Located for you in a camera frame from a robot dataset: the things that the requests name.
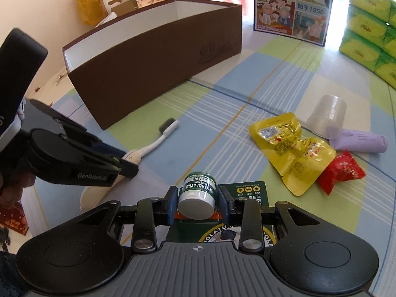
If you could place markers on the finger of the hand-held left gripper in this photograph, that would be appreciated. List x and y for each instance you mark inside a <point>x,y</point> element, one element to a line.
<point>123,166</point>
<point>68,120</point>

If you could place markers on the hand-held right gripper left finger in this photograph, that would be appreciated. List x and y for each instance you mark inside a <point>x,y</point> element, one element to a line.
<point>173,205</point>

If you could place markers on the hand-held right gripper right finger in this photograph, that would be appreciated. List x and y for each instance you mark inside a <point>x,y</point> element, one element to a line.
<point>221,205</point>

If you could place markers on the small white balm jar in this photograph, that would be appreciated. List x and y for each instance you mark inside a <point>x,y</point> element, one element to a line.
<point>196,196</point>

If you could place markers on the dark green card package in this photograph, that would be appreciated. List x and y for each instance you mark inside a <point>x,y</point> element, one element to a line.
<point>247,191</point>

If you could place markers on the white electric toothbrush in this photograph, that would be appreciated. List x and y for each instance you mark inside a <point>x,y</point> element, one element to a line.
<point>154,144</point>

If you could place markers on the brown cardboard storage box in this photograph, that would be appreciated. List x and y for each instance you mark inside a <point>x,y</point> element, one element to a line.
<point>148,68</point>

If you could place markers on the red snack packet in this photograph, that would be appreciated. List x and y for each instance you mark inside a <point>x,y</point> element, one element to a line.
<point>340,173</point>

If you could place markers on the clear plastic cup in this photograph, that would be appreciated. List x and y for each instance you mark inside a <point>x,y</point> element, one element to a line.
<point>328,114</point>

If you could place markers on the purple tube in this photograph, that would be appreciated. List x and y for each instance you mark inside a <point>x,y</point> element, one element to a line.
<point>359,140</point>

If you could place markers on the plaid tablecloth desktop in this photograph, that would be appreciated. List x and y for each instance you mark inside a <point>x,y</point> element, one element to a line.
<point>216,123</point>

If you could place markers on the person's left hand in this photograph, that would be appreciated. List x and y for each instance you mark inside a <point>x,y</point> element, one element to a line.
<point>9,196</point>

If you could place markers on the yellow plastic bag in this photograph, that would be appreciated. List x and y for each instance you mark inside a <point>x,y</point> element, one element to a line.
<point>92,0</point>

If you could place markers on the red printed gift box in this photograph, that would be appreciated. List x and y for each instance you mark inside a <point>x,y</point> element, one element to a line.
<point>14,219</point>

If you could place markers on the blue printed milk carton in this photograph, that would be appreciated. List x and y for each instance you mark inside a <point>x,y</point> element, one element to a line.
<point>294,9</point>

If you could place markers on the stack of green tissue packets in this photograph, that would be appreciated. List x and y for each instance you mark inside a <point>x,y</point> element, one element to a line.
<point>371,31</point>

